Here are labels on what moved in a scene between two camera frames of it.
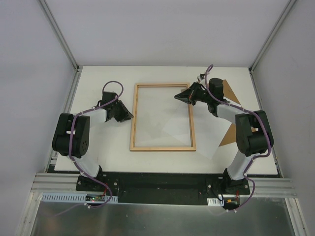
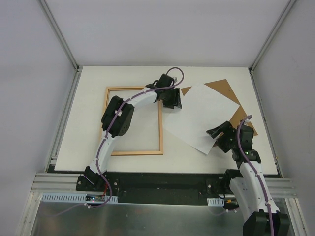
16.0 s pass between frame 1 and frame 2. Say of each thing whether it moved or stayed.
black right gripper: moved
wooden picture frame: moved
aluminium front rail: stayed
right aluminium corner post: stayed
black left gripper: moved
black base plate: stayed
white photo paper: stayed
